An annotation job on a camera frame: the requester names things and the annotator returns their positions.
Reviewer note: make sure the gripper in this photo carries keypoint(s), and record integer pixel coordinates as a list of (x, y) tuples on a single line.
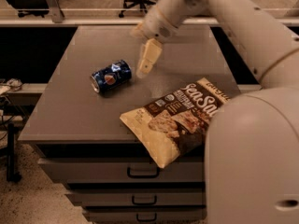
[(154, 27)]

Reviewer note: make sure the blue pepsi can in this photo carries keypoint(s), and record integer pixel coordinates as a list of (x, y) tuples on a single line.
[(110, 77)]

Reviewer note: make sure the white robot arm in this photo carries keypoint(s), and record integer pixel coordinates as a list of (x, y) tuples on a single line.
[(252, 143)]

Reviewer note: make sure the sea salt chips bag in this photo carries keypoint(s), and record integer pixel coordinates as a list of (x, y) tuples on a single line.
[(176, 123)]

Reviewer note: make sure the black office chair centre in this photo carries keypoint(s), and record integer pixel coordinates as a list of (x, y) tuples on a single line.
[(127, 4)]

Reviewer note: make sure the grey drawer cabinet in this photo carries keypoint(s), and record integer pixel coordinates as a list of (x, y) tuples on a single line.
[(83, 144)]

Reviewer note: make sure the black metal stand leg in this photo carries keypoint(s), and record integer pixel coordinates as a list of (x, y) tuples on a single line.
[(12, 175)]

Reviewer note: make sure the black top drawer handle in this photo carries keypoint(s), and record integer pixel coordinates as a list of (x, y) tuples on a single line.
[(142, 173)]

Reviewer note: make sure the black drawer handle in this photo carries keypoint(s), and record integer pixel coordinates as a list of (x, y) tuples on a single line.
[(146, 217), (142, 173), (141, 201)]

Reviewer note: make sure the black middle drawer handle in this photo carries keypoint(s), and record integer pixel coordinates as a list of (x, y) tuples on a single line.
[(141, 201)]

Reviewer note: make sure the black bottom drawer handle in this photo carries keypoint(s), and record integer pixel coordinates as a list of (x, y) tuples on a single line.
[(146, 217)]

